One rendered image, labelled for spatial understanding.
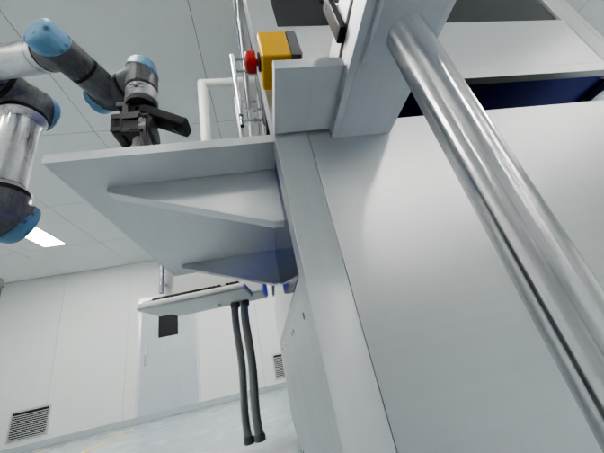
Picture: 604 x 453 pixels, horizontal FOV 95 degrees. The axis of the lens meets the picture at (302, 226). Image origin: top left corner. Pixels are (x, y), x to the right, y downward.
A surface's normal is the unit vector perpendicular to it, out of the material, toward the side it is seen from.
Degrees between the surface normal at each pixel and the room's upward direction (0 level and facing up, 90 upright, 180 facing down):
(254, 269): 90
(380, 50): 180
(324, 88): 180
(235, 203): 90
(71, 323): 90
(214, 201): 90
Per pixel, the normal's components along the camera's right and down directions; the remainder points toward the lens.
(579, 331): -0.70, -0.17
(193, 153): 0.20, 0.89
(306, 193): 0.09, -0.43
